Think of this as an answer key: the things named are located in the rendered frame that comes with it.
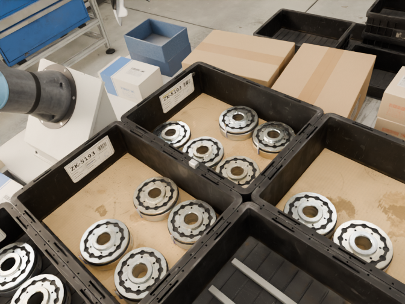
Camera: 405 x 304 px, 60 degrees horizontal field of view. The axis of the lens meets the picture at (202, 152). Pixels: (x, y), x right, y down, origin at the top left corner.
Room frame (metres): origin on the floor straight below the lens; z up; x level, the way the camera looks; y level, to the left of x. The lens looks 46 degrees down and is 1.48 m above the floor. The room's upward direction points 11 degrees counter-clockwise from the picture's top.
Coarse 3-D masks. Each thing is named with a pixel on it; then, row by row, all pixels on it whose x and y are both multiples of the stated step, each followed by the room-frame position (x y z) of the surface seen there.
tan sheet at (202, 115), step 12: (204, 96) 0.84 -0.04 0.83; (192, 108) 0.79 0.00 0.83; (204, 108) 0.78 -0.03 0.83; (216, 108) 0.77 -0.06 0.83; (168, 120) 0.76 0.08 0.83; (180, 120) 0.75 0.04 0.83; (192, 120) 0.74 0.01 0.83; (204, 120) 0.73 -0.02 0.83; (216, 120) 0.72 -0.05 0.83; (192, 132) 0.69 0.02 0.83; (204, 132) 0.68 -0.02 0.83; (216, 132) 0.68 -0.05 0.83; (228, 144) 0.62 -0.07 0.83; (240, 144) 0.62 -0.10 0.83; (252, 144) 0.61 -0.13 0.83; (228, 156) 0.58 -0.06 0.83; (252, 156) 0.57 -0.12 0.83; (264, 168) 0.52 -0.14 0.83
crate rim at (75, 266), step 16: (112, 128) 0.66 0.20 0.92; (128, 128) 0.64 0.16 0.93; (64, 160) 0.57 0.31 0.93; (176, 160) 0.51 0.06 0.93; (208, 176) 0.45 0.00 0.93; (16, 192) 0.50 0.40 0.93; (224, 192) 0.40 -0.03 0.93; (16, 208) 0.46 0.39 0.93; (32, 224) 0.41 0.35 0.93; (48, 240) 0.37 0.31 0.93; (64, 256) 0.33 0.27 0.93; (192, 256) 0.28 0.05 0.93; (80, 272) 0.29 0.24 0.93; (176, 272) 0.26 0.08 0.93; (96, 288) 0.27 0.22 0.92; (160, 288) 0.24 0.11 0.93
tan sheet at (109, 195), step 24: (120, 168) 0.61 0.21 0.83; (144, 168) 0.60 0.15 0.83; (96, 192) 0.55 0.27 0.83; (120, 192) 0.53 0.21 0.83; (48, 216) 0.50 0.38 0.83; (72, 216) 0.49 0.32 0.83; (96, 216) 0.48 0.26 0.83; (120, 216) 0.47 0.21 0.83; (216, 216) 0.42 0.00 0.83; (72, 240) 0.43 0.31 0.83; (144, 240) 0.39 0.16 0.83; (168, 240) 0.38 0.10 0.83; (168, 264) 0.33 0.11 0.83
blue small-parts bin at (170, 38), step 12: (144, 24) 1.38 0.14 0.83; (156, 24) 1.37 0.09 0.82; (168, 24) 1.33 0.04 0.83; (132, 36) 1.32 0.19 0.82; (144, 36) 1.36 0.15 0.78; (156, 36) 1.36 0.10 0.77; (168, 36) 1.34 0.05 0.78; (180, 36) 1.23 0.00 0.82; (132, 48) 1.27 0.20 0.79; (144, 48) 1.22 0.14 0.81; (156, 48) 1.18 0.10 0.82; (168, 48) 1.18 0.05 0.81; (180, 48) 1.22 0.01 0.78; (168, 60) 1.17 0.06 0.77
